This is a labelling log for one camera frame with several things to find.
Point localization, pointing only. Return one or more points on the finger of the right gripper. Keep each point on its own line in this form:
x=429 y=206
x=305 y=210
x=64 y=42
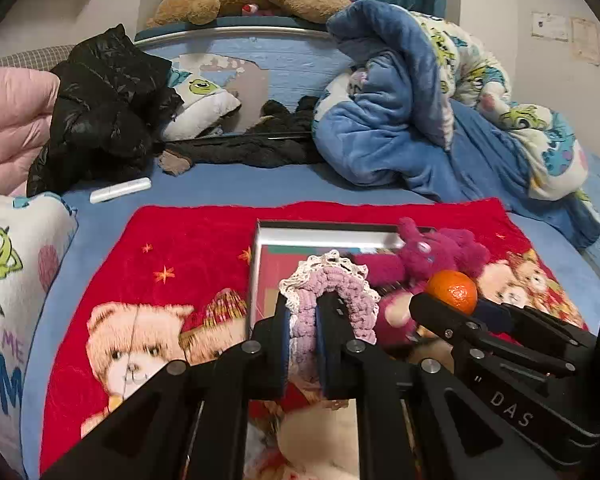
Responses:
x=456 y=328
x=509 y=319

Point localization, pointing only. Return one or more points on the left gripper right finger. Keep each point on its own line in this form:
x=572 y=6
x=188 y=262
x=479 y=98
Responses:
x=334 y=363

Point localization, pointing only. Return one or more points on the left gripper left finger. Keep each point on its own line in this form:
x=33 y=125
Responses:
x=269 y=378

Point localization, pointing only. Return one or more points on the pink crochet scrunchie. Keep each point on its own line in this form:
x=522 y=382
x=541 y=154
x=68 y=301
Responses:
x=321 y=283

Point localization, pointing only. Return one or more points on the magenta plush bear toy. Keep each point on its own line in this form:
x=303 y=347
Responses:
x=399 y=276

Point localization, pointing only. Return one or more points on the black shallow box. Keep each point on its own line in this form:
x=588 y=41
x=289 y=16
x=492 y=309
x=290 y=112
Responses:
x=280 y=246

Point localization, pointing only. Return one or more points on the cream plush rabbit toy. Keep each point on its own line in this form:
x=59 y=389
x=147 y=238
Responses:
x=321 y=442

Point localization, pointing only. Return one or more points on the red teddy bear blanket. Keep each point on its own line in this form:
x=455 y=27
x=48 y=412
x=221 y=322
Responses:
x=177 y=259

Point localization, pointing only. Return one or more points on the dark grey garment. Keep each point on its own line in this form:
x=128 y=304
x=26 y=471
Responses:
x=280 y=138

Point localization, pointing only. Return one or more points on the blue monster print duvet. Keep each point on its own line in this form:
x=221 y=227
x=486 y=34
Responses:
x=424 y=103

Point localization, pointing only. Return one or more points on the small monster print pillow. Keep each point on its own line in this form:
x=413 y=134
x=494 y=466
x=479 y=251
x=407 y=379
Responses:
x=205 y=104

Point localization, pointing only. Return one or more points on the white monster scream pillow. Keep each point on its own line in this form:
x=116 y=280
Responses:
x=35 y=234

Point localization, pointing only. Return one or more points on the blue bed headboard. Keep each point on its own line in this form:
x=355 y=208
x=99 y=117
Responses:
x=259 y=58

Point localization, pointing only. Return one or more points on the black puffer jacket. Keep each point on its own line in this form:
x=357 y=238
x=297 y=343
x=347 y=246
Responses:
x=112 y=100

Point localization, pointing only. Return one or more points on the brown plush dog toy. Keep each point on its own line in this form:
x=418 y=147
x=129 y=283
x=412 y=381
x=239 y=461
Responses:
x=203 y=12

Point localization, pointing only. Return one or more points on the pink quilted comforter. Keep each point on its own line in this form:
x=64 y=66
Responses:
x=27 y=100

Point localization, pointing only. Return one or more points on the paper notes on wall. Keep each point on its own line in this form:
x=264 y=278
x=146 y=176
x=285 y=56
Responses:
x=559 y=64

